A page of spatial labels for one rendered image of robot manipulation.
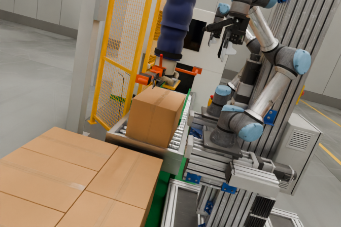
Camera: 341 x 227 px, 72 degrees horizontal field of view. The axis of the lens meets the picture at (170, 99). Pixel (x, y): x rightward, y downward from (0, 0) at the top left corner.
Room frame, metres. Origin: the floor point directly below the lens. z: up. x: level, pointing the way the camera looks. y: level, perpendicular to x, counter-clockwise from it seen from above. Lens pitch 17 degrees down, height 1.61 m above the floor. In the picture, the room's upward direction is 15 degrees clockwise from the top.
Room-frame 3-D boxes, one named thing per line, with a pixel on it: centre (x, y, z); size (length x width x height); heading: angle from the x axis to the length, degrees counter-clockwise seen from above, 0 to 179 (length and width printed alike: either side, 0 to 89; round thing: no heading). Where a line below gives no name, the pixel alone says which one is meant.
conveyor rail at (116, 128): (3.03, 0.35, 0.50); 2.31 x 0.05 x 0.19; 175
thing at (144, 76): (1.36, 0.18, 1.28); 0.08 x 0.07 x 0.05; 174
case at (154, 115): (2.20, 0.08, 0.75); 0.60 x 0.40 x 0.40; 173
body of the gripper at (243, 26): (1.06, -0.19, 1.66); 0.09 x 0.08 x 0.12; 88
